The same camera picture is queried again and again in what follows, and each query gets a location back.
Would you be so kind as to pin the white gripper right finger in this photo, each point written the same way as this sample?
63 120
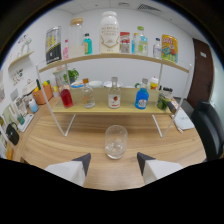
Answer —
156 169

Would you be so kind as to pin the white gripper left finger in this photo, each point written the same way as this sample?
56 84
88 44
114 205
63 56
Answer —
71 170

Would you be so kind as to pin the small green cup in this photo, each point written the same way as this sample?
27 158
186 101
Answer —
20 118

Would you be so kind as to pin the blue lidded noodle cup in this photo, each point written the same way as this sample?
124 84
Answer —
77 84

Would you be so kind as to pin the yellow cup with white lid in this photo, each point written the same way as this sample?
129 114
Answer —
154 83

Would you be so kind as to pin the white paper cup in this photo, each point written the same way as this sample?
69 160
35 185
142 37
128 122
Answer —
95 84

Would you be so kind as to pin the clear drinking glass with ice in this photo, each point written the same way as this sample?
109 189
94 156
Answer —
116 146

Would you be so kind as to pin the white booklet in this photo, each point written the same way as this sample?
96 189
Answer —
184 120

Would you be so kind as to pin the white tray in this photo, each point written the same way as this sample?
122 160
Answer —
26 123

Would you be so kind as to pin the black chair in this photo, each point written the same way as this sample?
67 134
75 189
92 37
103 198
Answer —
208 128

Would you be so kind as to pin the black bag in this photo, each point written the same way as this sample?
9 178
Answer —
12 134

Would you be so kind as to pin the blue liquid glass bottle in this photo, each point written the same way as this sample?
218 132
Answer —
142 99

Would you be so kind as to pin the red liquid glass bottle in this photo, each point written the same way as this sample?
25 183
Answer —
66 98

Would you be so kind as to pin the clear bottle with orange cap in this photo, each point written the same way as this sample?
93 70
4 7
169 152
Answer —
88 98

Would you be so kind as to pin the blue white plastic bottle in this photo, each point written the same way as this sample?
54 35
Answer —
33 106

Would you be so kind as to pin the dark small bottle set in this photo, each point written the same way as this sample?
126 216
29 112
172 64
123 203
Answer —
166 89

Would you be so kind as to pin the green white mug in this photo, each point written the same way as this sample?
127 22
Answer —
138 85

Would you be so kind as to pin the reddish patterned bowl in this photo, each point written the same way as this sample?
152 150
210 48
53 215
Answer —
106 84

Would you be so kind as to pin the white toaster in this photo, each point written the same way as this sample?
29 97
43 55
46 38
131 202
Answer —
29 87

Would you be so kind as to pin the green potted plant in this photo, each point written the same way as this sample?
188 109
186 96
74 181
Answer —
72 75

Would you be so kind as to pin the brown door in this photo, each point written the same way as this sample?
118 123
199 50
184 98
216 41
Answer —
201 71

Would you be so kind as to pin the small pink bottle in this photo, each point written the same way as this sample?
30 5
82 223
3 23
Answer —
65 51

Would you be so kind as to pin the two-tier wooden shelf rack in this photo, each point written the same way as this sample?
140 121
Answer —
110 57

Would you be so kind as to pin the clear bottle with blue cap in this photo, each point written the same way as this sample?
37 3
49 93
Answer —
157 50

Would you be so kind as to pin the yellow Qoo drink can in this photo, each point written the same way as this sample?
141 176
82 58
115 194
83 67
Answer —
169 49

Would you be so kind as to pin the small teal liquid bottle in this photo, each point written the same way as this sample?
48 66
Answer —
87 46

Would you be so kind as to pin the clear bottle with green cap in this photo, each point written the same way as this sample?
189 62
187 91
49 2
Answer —
142 45

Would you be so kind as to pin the clear jar with cork lid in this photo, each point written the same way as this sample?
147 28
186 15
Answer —
76 40

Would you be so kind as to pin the white vase with flowers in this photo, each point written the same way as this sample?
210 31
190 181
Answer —
25 45

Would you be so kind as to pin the large white milk bottle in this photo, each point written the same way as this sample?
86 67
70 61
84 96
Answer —
109 35

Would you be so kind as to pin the ceiling air vent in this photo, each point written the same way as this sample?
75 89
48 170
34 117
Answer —
149 7

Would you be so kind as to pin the square ceiling diffuser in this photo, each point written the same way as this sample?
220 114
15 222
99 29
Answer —
124 4

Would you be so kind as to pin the long wooden wall shelf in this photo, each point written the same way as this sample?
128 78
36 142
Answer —
20 59

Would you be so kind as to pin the grey printed wall sheet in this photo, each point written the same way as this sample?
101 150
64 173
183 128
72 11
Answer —
125 48

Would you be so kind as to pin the red wall poster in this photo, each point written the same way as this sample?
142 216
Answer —
125 37

